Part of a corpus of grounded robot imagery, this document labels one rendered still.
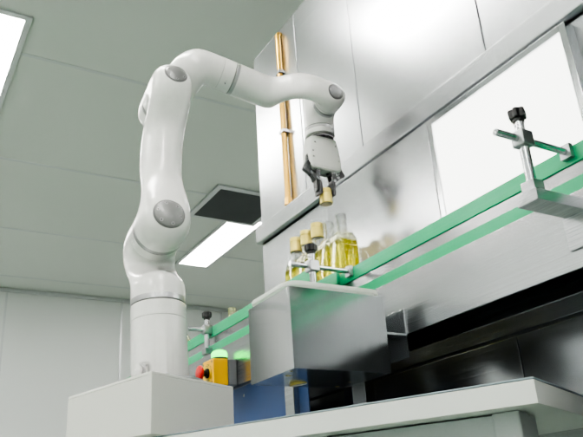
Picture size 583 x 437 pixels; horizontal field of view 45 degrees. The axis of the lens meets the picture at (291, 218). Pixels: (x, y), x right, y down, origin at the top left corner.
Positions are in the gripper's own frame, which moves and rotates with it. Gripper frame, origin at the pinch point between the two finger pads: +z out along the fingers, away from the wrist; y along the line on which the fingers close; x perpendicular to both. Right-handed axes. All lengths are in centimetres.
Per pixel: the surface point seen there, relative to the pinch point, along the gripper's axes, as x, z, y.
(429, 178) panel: 28.2, 7.2, -11.9
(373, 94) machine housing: 7.5, -30.3, -15.0
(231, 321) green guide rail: -32.2, 29.5, 13.8
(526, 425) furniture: 71, 72, 19
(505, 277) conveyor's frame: 61, 45, 6
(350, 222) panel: -5.8, 5.6, -11.9
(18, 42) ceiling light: -172, -148, 60
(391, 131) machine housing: 15.7, -12.9, -12.7
